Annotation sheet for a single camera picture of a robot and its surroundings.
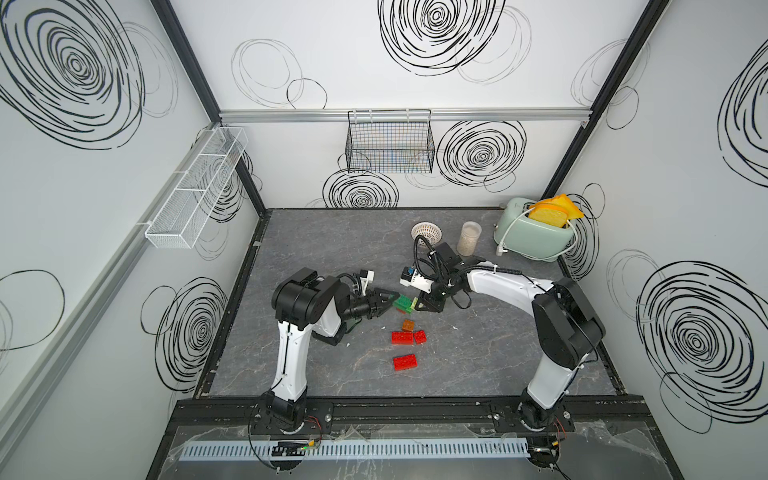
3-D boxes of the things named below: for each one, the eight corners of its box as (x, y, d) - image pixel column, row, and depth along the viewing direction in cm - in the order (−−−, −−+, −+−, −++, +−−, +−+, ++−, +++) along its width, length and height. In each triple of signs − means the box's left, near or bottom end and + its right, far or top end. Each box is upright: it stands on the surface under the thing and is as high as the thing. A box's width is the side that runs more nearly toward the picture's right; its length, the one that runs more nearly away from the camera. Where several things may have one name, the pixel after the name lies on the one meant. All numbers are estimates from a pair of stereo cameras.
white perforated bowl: (412, 246, 110) (413, 237, 106) (411, 231, 115) (412, 222, 111) (440, 246, 110) (442, 237, 106) (438, 231, 115) (439, 222, 111)
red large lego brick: (395, 371, 83) (395, 369, 81) (393, 359, 85) (393, 356, 83) (417, 367, 83) (418, 365, 81) (415, 356, 86) (416, 353, 84)
